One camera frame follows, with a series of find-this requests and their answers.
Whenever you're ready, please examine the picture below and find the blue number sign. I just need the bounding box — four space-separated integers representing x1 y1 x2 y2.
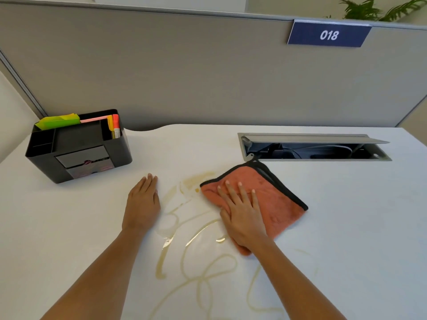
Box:
287 19 372 48

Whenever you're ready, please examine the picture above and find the green potted plant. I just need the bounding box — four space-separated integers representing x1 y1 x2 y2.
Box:
327 0 427 22

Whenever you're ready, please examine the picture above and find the black desk organizer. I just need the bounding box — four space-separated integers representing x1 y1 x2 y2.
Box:
25 109 133 184

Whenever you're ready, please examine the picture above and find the person's right forearm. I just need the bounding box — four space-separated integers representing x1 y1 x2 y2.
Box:
253 238 348 320

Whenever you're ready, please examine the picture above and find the person's left hand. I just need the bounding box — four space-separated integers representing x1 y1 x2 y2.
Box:
122 173 161 232

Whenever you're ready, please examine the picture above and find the grey desk partition panel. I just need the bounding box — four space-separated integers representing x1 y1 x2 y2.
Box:
0 0 427 132

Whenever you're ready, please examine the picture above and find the pink paper sheet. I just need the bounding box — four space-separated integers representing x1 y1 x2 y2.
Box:
80 115 113 124

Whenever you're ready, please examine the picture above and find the person's left forearm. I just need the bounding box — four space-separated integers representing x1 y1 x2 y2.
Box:
40 226 151 320

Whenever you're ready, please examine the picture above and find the green sticky note pad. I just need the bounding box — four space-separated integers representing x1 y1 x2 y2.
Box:
35 113 81 130

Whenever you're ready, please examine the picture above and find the person's right hand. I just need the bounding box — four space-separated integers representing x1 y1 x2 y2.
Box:
217 180 269 252

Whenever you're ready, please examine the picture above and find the black cable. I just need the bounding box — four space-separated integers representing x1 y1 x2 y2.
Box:
265 146 302 160

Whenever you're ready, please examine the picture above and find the yellowish liquid spill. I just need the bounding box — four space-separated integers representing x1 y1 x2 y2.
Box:
147 171 288 320

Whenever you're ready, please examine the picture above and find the grey cable tray with flap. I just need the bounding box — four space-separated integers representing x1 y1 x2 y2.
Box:
238 132 392 162

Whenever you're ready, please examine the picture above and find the orange cloth with black edge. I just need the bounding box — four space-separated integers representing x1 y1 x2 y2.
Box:
199 160 309 256

